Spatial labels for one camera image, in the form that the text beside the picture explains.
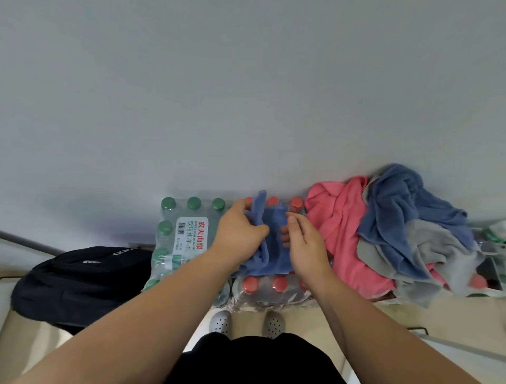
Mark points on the person's right thumb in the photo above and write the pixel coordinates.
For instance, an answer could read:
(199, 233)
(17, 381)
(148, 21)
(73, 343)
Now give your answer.
(295, 223)

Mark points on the person's grey clog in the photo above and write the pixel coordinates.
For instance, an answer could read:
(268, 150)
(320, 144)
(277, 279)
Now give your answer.
(220, 322)
(274, 323)

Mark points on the person's right hand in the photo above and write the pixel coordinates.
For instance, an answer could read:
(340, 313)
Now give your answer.
(308, 253)

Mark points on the small blue towel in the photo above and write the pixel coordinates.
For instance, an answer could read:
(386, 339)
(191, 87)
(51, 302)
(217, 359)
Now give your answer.
(274, 253)

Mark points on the pack of green-capped water bottles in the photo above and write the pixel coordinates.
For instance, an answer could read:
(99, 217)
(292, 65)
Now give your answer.
(185, 237)

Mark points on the grey towel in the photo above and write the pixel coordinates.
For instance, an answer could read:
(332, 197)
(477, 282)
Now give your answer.
(438, 253)

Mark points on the large blue towel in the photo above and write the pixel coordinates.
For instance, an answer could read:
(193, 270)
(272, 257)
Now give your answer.
(395, 213)

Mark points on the person's left grey clog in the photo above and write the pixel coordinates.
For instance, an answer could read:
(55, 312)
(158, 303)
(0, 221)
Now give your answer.
(220, 322)

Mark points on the person's right grey clog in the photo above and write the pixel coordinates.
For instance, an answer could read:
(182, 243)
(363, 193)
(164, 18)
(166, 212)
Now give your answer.
(274, 323)

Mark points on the person's black shorts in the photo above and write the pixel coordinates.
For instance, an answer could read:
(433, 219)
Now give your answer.
(253, 362)

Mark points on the metal rail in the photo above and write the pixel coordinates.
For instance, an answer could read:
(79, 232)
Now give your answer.
(27, 242)

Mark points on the person's left hand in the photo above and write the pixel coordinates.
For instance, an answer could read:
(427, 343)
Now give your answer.
(235, 233)

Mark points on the plastic-wrapped mixed bottle pack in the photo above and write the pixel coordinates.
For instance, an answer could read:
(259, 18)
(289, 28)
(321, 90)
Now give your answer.
(488, 273)

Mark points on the person's left forearm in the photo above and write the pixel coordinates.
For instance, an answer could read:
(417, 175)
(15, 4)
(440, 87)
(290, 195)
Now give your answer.
(130, 324)

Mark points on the person's right forearm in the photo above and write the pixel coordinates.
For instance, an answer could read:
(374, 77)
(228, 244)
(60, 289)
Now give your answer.
(379, 336)

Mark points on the pack of red-capped water bottles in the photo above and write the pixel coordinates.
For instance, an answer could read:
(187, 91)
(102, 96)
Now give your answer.
(272, 290)

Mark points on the black backpack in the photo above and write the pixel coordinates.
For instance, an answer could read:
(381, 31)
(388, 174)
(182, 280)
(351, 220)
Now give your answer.
(79, 283)

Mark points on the pink towel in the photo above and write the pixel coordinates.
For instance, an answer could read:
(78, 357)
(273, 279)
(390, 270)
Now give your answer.
(340, 237)

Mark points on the person's left thumb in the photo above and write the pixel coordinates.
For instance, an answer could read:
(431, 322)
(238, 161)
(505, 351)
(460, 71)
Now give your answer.
(261, 233)

